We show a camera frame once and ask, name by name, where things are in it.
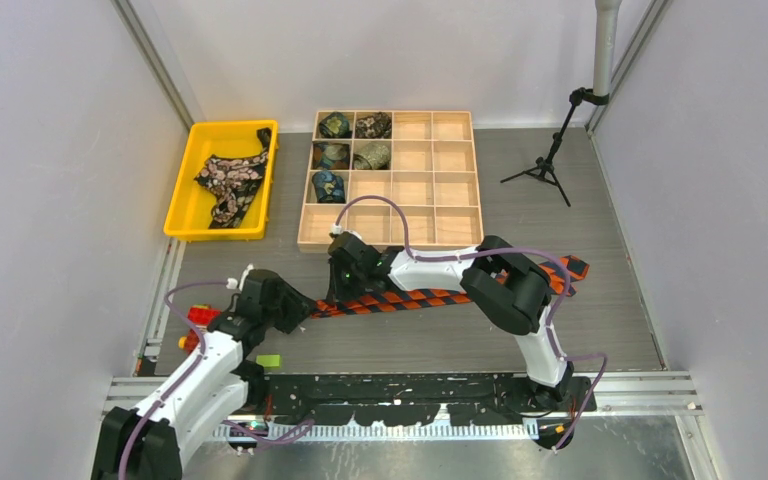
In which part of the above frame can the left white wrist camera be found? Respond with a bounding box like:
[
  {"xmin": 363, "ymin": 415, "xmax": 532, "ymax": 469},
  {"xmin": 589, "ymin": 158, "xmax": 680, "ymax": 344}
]
[{"xmin": 226, "ymin": 264, "xmax": 254, "ymax": 291}]

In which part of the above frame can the rolled blue gold tie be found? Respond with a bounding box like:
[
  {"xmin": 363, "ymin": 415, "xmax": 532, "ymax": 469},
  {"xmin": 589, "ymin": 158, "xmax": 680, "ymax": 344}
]
[{"xmin": 312, "ymin": 142, "xmax": 351, "ymax": 170}]

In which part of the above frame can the yellow plastic bin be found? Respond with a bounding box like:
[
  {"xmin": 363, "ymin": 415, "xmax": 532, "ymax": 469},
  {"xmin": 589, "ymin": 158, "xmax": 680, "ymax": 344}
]
[{"xmin": 163, "ymin": 119, "xmax": 279, "ymax": 242}]

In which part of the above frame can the green block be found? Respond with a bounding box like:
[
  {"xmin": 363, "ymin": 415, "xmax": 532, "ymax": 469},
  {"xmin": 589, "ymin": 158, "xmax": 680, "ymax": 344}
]
[{"xmin": 255, "ymin": 354, "xmax": 282, "ymax": 369}]

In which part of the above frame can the wooden grid organizer box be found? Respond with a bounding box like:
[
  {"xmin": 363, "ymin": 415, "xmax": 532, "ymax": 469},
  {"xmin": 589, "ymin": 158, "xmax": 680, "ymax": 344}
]
[{"xmin": 297, "ymin": 109, "xmax": 484, "ymax": 252}]

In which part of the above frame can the rolled green paisley tie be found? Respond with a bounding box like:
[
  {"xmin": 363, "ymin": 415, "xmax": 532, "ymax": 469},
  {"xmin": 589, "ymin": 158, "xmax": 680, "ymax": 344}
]
[{"xmin": 317, "ymin": 111, "xmax": 352, "ymax": 139}]

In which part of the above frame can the orange navy striped tie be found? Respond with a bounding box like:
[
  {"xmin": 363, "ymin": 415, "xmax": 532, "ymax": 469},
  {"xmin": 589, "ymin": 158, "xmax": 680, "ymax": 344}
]
[{"xmin": 311, "ymin": 255, "xmax": 590, "ymax": 319}]

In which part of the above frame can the grey metal pole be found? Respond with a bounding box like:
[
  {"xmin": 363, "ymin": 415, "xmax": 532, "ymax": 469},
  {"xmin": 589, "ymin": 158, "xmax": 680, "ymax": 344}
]
[{"xmin": 592, "ymin": 0, "xmax": 622, "ymax": 103}]

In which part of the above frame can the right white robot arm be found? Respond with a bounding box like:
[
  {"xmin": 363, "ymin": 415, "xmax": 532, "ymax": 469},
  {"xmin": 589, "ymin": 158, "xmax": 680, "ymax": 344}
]
[{"xmin": 326, "ymin": 231, "xmax": 574, "ymax": 411}]

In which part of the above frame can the black pink floral tie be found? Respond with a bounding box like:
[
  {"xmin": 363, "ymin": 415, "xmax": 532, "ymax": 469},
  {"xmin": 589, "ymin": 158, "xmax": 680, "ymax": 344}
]
[{"xmin": 194, "ymin": 128, "xmax": 272, "ymax": 229}]

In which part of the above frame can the black mini tripod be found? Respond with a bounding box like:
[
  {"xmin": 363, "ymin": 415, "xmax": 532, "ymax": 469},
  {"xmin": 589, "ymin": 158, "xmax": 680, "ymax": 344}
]
[{"xmin": 500, "ymin": 87, "xmax": 610, "ymax": 207}]

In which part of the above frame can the colourful toy car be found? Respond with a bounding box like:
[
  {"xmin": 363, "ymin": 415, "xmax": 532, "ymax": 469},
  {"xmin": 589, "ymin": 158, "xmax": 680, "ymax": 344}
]
[{"xmin": 178, "ymin": 304, "xmax": 221, "ymax": 354}]

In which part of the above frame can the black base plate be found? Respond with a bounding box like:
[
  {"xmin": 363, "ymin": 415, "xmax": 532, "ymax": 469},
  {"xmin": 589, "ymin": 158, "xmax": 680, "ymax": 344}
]
[{"xmin": 236, "ymin": 373, "xmax": 597, "ymax": 427}]

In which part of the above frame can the rolled dark floral tie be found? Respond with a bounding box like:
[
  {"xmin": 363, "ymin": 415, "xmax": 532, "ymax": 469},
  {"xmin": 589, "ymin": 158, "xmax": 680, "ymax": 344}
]
[{"xmin": 354, "ymin": 111, "xmax": 392, "ymax": 139}]

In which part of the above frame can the aluminium front rail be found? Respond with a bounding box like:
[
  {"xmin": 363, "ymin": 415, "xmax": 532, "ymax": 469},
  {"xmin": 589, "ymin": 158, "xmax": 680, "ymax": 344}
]
[{"xmin": 102, "ymin": 374, "xmax": 703, "ymax": 444}]

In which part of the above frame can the rolled blue teal tie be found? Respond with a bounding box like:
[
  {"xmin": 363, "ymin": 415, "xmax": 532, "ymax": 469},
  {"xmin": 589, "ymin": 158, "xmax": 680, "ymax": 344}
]
[{"xmin": 311, "ymin": 170, "xmax": 346, "ymax": 204}]

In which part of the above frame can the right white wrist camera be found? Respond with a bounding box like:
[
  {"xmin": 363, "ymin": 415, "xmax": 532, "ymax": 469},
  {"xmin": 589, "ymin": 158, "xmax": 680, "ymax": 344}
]
[{"xmin": 329, "ymin": 224, "xmax": 362, "ymax": 239}]

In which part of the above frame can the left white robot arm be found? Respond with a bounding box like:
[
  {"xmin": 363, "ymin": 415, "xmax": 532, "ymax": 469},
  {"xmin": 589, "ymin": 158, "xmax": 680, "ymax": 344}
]
[{"xmin": 90, "ymin": 266, "xmax": 317, "ymax": 479}]

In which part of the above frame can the rolled beige paisley tie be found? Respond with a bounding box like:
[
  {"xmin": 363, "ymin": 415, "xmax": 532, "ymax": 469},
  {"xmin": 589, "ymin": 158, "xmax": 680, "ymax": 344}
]
[{"xmin": 352, "ymin": 141, "xmax": 392, "ymax": 170}]

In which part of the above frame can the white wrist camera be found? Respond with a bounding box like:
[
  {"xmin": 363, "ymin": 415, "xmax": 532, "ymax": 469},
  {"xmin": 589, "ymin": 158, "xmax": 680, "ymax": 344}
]
[
  {"xmin": 329, "ymin": 224, "xmax": 362, "ymax": 239},
  {"xmin": 226, "ymin": 264, "xmax": 254, "ymax": 291}
]

